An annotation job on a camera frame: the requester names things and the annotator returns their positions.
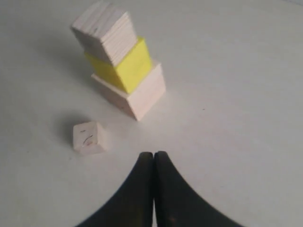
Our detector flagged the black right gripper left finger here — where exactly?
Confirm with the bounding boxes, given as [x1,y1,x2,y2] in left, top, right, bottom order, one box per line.
[78,152,153,227]

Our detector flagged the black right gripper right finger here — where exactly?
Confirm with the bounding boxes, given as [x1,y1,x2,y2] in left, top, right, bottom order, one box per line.
[153,151,241,227]

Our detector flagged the small pale wooden cube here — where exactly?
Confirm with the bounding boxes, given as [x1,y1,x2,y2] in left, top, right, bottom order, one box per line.
[73,121,107,155]

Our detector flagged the large light wooden cube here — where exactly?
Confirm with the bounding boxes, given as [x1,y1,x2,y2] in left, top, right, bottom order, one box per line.
[91,59,166,121]

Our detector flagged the yellow cube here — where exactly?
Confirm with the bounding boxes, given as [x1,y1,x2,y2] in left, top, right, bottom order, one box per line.
[84,36,152,94]

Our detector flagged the medium grained wooden cube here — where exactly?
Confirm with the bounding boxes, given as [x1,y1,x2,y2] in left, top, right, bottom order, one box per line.
[71,0,138,66]

